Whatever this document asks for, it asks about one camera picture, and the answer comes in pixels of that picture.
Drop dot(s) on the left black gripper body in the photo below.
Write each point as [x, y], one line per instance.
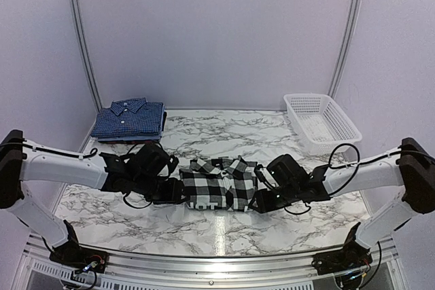
[155, 193]

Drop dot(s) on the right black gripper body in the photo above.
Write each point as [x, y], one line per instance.
[288, 196]

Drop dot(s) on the black white plaid shirt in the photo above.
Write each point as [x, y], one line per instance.
[219, 184]

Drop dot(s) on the blue checked shirt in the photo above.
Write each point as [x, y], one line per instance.
[130, 117]

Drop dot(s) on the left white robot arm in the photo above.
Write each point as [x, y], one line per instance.
[23, 160]

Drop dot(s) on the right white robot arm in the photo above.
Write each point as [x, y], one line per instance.
[408, 167]

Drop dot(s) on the white plastic basket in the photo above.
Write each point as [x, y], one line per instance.
[320, 122]

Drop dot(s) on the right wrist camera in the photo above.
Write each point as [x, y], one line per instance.
[287, 172]

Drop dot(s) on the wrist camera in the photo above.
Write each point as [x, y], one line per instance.
[152, 161]
[287, 172]

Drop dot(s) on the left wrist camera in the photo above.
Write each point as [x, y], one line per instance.
[152, 161]

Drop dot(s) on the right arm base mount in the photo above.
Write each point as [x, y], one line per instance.
[340, 260]

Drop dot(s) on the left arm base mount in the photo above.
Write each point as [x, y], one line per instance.
[81, 257]

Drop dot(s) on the left wall aluminium rail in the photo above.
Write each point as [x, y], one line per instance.
[84, 53]

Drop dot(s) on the wall aluminium rail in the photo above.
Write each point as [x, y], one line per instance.
[84, 53]
[350, 27]

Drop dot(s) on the front aluminium frame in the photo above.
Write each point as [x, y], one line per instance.
[126, 270]

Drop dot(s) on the right wall aluminium rail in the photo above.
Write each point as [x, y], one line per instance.
[350, 27]

